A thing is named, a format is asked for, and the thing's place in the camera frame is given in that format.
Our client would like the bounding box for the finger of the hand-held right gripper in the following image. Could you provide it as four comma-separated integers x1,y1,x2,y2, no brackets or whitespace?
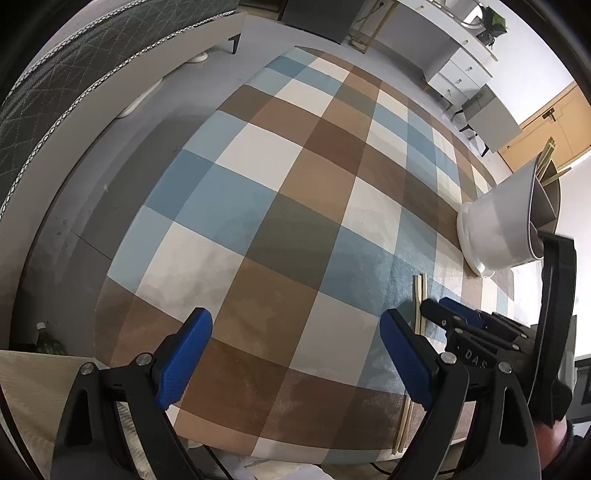
438,296,532,340
419,298,522,352

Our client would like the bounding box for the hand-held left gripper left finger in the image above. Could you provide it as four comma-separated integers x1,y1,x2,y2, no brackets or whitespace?
51,308,214,480

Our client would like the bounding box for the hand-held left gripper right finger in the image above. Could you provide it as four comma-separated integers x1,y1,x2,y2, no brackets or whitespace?
379,308,542,480

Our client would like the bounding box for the pile of wooden chopsticks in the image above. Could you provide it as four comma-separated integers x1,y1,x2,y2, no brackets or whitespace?
392,274,428,455

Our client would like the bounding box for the white grey utensil holder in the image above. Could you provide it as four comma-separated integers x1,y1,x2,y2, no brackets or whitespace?
456,159,561,278

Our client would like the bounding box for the person's right forearm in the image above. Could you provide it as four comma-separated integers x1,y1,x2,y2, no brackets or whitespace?
536,418,591,480

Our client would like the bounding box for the green bottle white cap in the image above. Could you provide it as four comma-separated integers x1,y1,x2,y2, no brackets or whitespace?
34,322,68,356

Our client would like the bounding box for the light wooden board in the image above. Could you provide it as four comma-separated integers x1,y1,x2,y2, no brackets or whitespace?
0,350,139,480

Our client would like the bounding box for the checkered tablecloth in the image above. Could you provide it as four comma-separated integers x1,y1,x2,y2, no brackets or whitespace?
92,45,518,464

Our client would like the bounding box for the grey nightstand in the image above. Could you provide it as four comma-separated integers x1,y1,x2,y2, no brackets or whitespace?
455,84,523,158

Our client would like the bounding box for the wooden door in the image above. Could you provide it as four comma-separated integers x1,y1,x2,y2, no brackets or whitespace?
501,82,591,174

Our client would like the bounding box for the white dressing table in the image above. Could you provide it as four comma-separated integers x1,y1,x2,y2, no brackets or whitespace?
365,0,499,104

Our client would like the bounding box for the oval vanity mirror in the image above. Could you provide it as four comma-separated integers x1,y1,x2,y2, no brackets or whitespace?
431,0,485,28

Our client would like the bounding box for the grey quilted mattress bed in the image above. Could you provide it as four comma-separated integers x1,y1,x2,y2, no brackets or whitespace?
0,11,247,324

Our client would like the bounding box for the dark grey refrigerator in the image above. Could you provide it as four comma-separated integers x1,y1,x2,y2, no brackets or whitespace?
279,0,356,44

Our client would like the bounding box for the black floor cable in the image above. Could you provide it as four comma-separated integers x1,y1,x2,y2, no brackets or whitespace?
196,443,234,480

